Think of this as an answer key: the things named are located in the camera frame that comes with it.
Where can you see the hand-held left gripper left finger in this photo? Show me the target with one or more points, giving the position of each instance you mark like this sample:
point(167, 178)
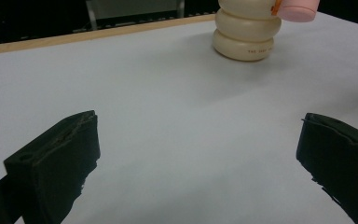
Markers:
point(56, 168)

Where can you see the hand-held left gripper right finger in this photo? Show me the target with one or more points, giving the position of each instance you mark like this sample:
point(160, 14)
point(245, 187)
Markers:
point(341, 161)

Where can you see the cream ringed cup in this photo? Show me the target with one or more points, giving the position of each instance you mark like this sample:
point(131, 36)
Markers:
point(242, 34)

